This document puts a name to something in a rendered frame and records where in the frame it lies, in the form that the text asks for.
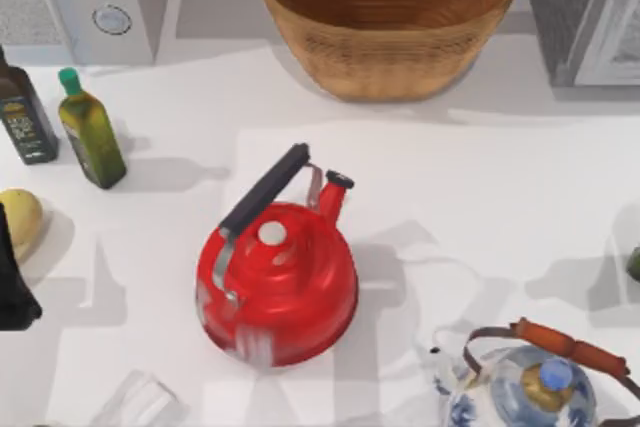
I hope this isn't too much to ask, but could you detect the woven brown basket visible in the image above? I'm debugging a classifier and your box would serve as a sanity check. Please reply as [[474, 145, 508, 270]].
[[259, 0, 517, 102]]

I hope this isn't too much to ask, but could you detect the green oil bottle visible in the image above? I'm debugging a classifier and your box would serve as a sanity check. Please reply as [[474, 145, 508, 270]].
[[57, 67, 128, 191]]

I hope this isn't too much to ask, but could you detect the small microwave knob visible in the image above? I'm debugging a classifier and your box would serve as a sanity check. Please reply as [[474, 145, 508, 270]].
[[92, 4, 133, 37]]

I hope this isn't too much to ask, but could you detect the clear glass cup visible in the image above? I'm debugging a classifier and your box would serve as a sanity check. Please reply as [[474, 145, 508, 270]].
[[92, 369, 182, 427]]

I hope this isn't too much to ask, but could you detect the blue and white teapot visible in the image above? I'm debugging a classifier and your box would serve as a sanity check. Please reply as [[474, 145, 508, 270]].
[[429, 317, 632, 427]]

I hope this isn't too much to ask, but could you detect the yellow round fruit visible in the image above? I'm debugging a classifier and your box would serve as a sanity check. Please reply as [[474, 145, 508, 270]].
[[0, 188, 45, 263]]

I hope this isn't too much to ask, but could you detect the dark oil bottle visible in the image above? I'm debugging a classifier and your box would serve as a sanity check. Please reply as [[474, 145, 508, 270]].
[[0, 44, 60, 166]]

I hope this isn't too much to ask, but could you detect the pale microwave oven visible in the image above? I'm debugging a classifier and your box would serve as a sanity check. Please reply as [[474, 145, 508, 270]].
[[0, 0, 174, 66]]

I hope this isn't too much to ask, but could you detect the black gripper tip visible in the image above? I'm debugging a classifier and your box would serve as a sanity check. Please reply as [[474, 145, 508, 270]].
[[0, 202, 43, 332]]

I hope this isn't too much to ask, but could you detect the red kettle with black handle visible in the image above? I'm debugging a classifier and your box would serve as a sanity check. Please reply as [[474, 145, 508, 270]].
[[196, 142, 360, 368]]

